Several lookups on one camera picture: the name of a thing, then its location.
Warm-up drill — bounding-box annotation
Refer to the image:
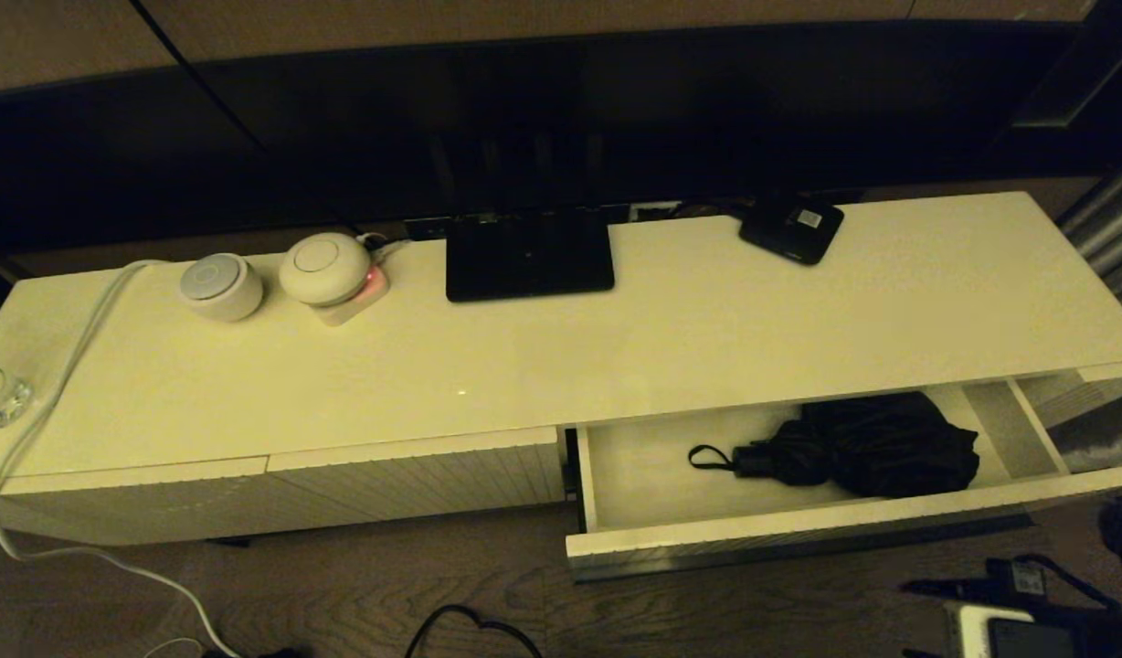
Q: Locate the white round dome device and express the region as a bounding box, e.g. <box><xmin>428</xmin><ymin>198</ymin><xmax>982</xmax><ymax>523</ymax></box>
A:
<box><xmin>279</xmin><ymin>232</ymin><xmax>373</xmax><ymax>308</ymax></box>

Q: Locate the white power strip red light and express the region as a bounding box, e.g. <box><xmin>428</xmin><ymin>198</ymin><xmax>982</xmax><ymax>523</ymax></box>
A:
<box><xmin>312</xmin><ymin>265</ymin><xmax>391</xmax><ymax>328</ymax></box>

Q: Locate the black cable on floor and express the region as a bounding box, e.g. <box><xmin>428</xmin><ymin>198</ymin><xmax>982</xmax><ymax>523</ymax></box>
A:
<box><xmin>404</xmin><ymin>605</ymin><xmax>544</xmax><ymax>658</ymax></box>

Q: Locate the black television base plate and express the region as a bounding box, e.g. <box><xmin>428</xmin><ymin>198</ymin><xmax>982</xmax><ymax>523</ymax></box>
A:
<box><xmin>445</xmin><ymin>212</ymin><xmax>615</xmax><ymax>304</ymax></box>

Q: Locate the white TV cabinet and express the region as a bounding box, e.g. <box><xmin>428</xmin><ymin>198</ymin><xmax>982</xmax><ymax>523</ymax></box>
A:
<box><xmin>0</xmin><ymin>190</ymin><xmax>1122</xmax><ymax>547</ymax></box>

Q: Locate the black flat screen television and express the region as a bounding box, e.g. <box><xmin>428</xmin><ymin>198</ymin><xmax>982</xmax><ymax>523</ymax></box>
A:
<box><xmin>0</xmin><ymin>20</ymin><xmax>1110</xmax><ymax>257</ymax></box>

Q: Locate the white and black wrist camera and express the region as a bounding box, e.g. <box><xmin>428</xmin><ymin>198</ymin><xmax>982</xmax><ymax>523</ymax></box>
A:
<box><xmin>945</xmin><ymin>603</ymin><xmax>1078</xmax><ymax>658</ymax></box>

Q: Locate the thin black camera cable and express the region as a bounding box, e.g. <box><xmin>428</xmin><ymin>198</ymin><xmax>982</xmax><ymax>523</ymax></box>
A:
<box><xmin>1027</xmin><ymin>552</ymin><xmax>1121</xmax><ymax>611</ymax></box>

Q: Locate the thin black wall cable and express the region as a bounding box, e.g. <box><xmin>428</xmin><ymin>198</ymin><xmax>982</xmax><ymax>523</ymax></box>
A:
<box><xmin>130</xmin><ymin>0</ymin><xmax>365</xmax><ymax>234</ymax></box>

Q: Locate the white speaker with grey top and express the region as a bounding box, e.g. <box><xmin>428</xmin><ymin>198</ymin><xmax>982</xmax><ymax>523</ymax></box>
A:
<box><xmin>178</xmin><ymin>253</ymin><xmax>265</xmax><ymax>323</ymax></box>

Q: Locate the thick white power cable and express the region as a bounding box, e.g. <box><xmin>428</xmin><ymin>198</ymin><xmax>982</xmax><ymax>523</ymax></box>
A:
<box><xmin>0</xmin><ymin>260</ymin><xmax>242</xmax><ymax>658</ymax></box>

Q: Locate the small black set-top box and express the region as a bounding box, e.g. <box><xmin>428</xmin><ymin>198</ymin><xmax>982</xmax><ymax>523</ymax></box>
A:
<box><xmin>739</xmin><ymin>195</ymin><xmax>845</xmax><ymax>266</ymax></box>

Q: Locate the white cabinet drawer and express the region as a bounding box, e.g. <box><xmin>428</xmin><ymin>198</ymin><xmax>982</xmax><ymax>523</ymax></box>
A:
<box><xmin>566</xmin><ymin>377</ymin><xmax>1122</xmax><ymax>582</ymax></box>

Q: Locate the silver pleated curtain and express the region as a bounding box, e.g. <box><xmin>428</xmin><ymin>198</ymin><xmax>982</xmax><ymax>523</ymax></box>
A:
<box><xmin>1054</xmin><ymin>151</ymin><xmax>1122</xmax><ymax>330</ymax></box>

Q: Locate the black umbrella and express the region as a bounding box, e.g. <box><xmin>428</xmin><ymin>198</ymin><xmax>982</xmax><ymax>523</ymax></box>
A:
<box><xmin>689</xmin><ymin>393</ymin><xmax>980</xmax><ymax>499</ymax></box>

